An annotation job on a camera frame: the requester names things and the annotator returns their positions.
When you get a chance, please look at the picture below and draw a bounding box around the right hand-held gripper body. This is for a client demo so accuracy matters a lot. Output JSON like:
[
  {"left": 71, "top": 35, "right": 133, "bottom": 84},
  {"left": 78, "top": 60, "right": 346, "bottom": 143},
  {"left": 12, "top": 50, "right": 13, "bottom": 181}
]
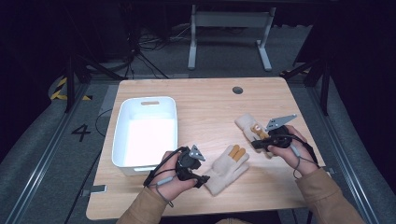
[{"left": 264, "top": 113, "right": 298, "bottom": 150}]

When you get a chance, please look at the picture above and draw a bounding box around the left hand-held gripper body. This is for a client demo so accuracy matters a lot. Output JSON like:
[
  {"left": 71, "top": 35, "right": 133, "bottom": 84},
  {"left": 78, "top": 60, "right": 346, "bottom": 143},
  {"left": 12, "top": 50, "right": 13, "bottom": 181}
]
[{"left": 175, "top": 144, "right": 206, "bottom": 182}]

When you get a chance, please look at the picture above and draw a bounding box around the beige glove with bear print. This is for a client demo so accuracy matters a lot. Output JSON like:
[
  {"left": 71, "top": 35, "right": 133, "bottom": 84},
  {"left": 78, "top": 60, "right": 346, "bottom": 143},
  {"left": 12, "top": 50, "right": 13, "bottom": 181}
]
[{"left": 233, "top": 113, "right": 276, "bottom": 159}]

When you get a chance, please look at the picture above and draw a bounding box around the beige glove with orange fingertips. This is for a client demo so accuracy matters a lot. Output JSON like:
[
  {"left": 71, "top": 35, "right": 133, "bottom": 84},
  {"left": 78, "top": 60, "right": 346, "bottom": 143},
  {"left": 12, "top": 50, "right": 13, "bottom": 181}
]
[{"left": 203, "top": 144, "right": 251, "bottom": 197}]

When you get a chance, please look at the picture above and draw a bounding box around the white plastic bin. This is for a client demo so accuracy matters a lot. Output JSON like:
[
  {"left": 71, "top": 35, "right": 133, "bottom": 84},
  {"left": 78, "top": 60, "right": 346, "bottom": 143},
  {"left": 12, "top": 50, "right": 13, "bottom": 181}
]
[{"left": 110, "top": 95, "right": 179, "bottom": 177}]

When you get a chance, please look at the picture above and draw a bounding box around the person's left hand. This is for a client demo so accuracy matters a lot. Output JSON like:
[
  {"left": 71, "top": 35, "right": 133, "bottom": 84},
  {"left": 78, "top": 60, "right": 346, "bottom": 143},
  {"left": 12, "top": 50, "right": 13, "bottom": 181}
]
[{"left": 148, "top": 151, "right": 199, "bottom": 202}]

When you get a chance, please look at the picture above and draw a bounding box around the person's right hand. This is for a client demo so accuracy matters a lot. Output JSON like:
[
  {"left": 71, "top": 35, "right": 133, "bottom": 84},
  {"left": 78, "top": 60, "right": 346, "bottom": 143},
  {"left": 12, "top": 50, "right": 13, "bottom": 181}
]
[{"left": 267, "top": 125, "right": 319, "bottom": 176}]

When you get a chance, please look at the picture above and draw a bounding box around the black metal stand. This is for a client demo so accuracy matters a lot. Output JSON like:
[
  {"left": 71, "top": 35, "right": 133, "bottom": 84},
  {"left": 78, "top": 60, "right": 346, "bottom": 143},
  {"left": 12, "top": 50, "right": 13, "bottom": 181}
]
[
  {"left": 279, "top": 55, "right": 332, "bottom": 117},
  {"left": 63, "top": 53, "right": 126, "bottom": 114}
]

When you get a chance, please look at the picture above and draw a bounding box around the grey right gripper cord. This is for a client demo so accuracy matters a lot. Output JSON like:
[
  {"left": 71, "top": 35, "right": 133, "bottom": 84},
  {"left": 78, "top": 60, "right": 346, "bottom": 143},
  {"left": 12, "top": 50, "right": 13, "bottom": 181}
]
[{"left": 290, "top": 145, "right": 313, "bottom": 180}]

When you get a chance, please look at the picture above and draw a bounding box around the grey gripper cord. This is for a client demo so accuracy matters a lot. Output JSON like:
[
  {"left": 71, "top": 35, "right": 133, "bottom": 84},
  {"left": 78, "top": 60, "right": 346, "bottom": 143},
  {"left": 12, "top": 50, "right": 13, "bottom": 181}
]
[
  {"left": 154, "top": 175, "right": 177, "bottom": 208},
  {"left": 290, "top": 145, "right": 313, "bottom": 180}
]

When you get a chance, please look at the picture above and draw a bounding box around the grey left gripper cord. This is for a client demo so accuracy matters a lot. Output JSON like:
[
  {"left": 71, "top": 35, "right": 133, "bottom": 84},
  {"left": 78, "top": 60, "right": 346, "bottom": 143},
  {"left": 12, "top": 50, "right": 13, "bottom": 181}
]
[{"left": 154, "top": 175, "right": 177, "bottom": 208}]

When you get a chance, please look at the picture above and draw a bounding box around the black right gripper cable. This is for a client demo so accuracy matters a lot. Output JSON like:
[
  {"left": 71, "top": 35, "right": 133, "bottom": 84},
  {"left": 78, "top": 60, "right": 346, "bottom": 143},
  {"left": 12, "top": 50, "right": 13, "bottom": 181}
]
[{"left": 288, "top": 133, "right": 320, "bottom": 166}]

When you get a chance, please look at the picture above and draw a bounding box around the metal floor rail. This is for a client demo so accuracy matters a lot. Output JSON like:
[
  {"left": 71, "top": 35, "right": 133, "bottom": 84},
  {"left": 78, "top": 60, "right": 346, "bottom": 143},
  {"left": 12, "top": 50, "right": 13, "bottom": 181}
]
[
  {"left": 4, "top": 83, "right": 92, "bottom": 224},
  {"left": 305, "top": 86, "right": 381, "bottom": 224}
]

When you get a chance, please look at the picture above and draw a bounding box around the thin black floor cable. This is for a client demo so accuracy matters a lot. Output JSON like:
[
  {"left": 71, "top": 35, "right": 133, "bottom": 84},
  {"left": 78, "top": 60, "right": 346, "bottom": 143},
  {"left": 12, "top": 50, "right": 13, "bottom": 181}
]
[{"left": 63, "top": 107, "right": 114, "bottom": 224}]

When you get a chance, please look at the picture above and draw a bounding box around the bundle of black floor cables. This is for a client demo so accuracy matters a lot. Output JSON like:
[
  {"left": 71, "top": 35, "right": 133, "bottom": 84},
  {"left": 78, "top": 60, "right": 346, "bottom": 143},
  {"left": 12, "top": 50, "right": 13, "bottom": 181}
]
[{"left": 123, "top": 23, "right": 194, "bottom": 79}]

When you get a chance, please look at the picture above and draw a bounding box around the grey metal desk frame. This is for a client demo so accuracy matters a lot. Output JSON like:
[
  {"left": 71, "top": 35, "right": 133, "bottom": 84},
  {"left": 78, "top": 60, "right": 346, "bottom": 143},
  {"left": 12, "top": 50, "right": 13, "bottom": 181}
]
[{"left": 187, "top": 4, "right": 277, "bottom": 72}]

